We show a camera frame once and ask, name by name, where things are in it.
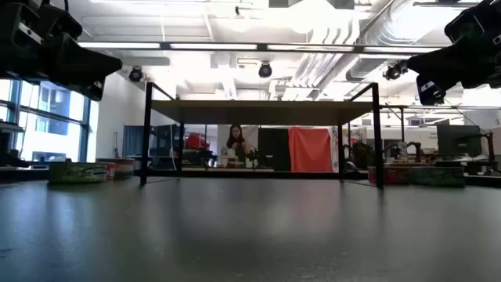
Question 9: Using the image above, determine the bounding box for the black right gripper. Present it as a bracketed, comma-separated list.
[405, 0, 501, 106]

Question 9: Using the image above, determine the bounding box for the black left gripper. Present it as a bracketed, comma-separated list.
[0, 0, 124, 102]

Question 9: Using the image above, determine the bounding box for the green labelled seafood can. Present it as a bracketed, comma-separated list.
[408, 165, 466, 188]
[49, 161, 108, 185]

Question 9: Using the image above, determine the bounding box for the striped label seafood can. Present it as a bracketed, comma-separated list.
[96, 157, 136, 181]

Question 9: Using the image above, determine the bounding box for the wooden shelf with black legs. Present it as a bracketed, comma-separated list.
[139, 81, 385, 190]

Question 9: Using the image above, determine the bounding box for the black track spotlight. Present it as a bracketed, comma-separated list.
[382, 60, 410, 82]

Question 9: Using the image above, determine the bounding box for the large window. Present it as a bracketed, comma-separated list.
[0, 78, 92, 164]

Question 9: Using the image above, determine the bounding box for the dark computer monitor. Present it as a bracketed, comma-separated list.
[436, 124, 483, 158]

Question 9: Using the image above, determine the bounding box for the background desk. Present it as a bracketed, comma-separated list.
[433, 155, 500, 176]

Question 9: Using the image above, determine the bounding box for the grey side desk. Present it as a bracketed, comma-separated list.
[0, 121, 25, 133]

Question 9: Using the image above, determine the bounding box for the blue curtain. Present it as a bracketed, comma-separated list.
[122, 125, 149, 159]

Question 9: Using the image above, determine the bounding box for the colourful poster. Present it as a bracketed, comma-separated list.
[332, 125, 368, 157]

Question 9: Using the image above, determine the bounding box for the black equipment rack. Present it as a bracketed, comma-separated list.
[154, 124, 182, 170]

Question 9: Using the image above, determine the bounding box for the red bag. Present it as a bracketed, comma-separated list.
[186, 132, 210, 152]

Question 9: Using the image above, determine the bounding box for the orange hanging cloth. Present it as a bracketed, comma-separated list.
[288, 125, 334, 174]

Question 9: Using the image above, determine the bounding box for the long ceiling light fixture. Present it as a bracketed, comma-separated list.
[77, 41, 445, 54]

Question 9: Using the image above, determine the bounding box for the black upright panel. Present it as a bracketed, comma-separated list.
[257, 127, 291, 172]

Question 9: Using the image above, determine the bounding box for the white backdrop cloth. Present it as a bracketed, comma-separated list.
[216, 125, 260, 157]

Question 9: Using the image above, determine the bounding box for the black table mat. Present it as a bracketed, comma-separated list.
[0, 175, 501, 282]

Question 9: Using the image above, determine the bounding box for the silver ventilation duct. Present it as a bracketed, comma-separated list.
[346, 0, 447, 82]

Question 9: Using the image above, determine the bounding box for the black table frame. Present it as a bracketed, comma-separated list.
[0, 167, 501, 186]

